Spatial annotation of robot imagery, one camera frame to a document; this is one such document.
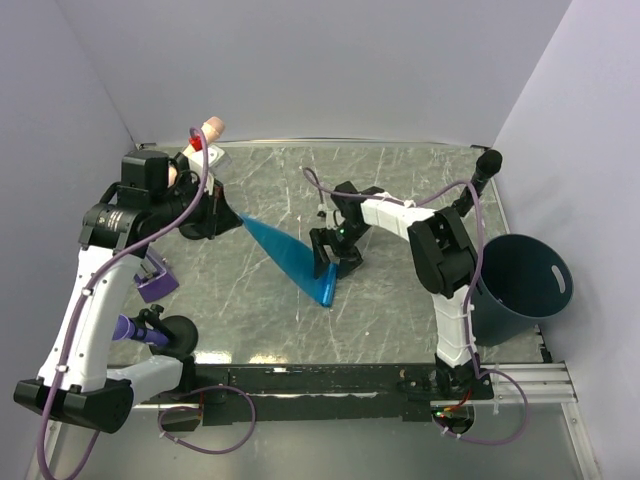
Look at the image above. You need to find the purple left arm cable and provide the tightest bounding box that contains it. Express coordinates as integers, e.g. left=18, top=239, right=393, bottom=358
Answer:
left=34, top=125, right=257, bottom=480

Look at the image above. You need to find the black right mic stand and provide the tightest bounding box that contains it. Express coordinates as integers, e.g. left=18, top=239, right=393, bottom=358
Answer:
left=451, top=184, right=483, bottom=217

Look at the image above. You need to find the dark blue trash bin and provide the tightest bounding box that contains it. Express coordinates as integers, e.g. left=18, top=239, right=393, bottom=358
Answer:
left=472, top=234, right=574, bottom=347

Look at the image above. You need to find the beige microphone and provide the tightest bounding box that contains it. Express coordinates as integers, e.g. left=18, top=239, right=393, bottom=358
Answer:
left=168, top=117, right=225, bottom=190

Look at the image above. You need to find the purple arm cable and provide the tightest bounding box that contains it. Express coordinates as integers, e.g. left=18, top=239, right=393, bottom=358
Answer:
left=302, top=166, right=530, bottom=446
left=34, top=125, right=257, bottom=480

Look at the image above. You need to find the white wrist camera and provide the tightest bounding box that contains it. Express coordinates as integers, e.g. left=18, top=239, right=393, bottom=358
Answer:
left=317, top=203, right=344, bottom=230
left=188, top=144, right=232, bottom=177

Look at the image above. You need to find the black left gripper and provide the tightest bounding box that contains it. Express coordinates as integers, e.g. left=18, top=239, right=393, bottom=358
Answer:
left=151, top=173, right=242, bottom=239

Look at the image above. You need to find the aluminium rail frame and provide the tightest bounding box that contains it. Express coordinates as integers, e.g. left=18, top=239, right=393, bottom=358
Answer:
left=107, top=360, right=577, bottom=405

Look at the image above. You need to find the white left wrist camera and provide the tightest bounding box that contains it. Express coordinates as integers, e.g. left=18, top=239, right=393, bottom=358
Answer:
left=188, top=144, right=232, bottom=177

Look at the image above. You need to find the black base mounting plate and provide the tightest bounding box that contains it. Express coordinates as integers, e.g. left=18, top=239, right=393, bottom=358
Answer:
left=142, top=363, right=494, bottom=426

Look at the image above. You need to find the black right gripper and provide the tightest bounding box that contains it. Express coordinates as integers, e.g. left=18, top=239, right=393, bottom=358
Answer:
left=309, top=221, right=369, bottom=280

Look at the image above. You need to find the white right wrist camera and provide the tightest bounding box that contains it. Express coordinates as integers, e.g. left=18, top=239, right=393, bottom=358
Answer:
left=317, top=203, right=344, bottom=230

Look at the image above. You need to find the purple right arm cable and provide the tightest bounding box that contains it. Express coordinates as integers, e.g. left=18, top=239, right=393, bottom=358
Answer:
left=302, top=166, right=530, bottom=446

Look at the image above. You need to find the black microphone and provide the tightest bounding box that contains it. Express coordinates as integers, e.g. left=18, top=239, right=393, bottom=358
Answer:
left=471, top=149, right=503, bottom=196

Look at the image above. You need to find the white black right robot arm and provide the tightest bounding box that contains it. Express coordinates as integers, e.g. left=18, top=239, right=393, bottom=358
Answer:
left=309, top=181, right=479, bottom=399

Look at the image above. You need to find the purple microphone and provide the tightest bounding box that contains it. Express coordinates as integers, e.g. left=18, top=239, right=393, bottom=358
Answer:
left=112, top=315, right=169, bottom=347

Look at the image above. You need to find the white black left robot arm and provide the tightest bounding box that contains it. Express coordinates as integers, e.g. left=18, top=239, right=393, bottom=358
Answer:
left=13, top=146, right=242, bottom=433

